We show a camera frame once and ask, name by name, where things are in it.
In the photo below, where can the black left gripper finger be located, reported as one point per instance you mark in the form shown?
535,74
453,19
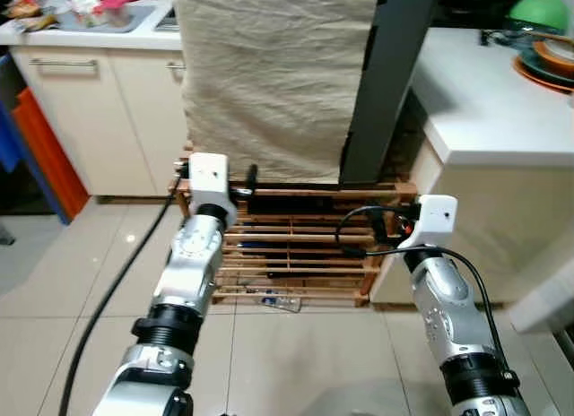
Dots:
252,175

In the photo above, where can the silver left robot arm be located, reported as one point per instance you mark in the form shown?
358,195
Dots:
193,264

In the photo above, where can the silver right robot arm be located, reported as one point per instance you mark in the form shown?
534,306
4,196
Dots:
444,299

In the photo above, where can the wooden slatted rack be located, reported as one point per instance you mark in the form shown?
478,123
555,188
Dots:
296,255

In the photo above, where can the beige wrinkled cloth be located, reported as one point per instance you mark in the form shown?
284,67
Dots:
269,75

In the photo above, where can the clear plastic bottle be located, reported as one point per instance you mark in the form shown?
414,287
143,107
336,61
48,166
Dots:
280,301

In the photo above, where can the white kitchen counter unit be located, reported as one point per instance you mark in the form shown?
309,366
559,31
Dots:
493,111

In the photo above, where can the cream kitchen cabinet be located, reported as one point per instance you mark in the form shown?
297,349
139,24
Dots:
99,120

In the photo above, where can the grey cloth mat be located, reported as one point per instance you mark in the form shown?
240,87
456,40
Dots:
134,21

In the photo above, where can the orange board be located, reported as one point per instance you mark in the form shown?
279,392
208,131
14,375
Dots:
49,156

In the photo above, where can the dark green plate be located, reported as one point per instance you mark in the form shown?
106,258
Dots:
536,69

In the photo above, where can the clear container pink lid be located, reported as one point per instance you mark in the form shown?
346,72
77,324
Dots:
114,11

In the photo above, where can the orange plate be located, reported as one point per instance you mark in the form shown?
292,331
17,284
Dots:
552,54

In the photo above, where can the apple juice carton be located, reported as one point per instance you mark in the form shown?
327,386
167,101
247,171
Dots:
83,2

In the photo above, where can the blue board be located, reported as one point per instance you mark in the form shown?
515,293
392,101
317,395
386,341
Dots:
9,120

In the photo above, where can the green bowl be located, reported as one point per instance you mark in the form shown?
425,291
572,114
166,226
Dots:
538,12

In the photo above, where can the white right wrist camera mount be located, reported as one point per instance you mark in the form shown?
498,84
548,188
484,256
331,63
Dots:
435,219

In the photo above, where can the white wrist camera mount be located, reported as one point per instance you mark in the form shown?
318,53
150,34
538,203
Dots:
435,219
211,176

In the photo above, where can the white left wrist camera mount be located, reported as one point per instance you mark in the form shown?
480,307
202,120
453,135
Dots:
211,176

